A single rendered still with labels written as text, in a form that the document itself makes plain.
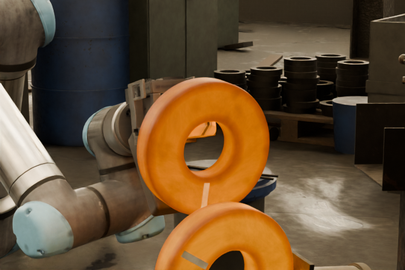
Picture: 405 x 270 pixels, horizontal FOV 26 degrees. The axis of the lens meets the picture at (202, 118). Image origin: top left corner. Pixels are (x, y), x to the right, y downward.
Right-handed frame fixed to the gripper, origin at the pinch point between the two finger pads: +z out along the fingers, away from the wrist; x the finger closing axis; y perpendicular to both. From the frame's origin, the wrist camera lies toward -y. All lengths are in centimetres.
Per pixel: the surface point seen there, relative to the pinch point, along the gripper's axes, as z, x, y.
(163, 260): 6.5, -9.0, -13.2
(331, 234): -189, 136, -34
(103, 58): -348, 109, 59
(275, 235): 7.9, 3.4, -12.1
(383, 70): -213, 186, 29
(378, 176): -54, 62, -9
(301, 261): 8.0, 6.1, -15.2
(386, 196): -221, 186, -24
